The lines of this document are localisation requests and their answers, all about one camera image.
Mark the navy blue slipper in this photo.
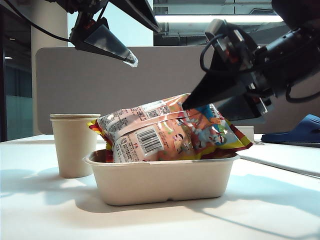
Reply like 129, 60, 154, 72
261, 114, 320, 148

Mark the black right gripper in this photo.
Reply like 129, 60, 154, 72
181, 23, 288, 123

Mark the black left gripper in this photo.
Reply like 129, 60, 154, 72
56, 0, 162, 68

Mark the colourful chips bag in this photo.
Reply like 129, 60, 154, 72
86, 92, 254, 163

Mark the brown paper cup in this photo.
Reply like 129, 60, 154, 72
49, 116, 101, 179

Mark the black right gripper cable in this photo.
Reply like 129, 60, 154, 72
199, 33, 226, 74

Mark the brown pulp food box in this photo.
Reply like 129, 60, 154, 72
83, 149, 241, 207

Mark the grey desk partition panel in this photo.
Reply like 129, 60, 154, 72
34, 46, 320, 136

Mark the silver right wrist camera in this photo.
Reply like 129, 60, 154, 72
204, 18, 228, 55

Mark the white cable tray flap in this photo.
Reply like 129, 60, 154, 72
236, 126, 255, 145

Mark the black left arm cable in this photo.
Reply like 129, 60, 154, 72
4, 0, 71, 43

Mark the ceiling strip light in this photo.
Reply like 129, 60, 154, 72
153, 14, 285, 23

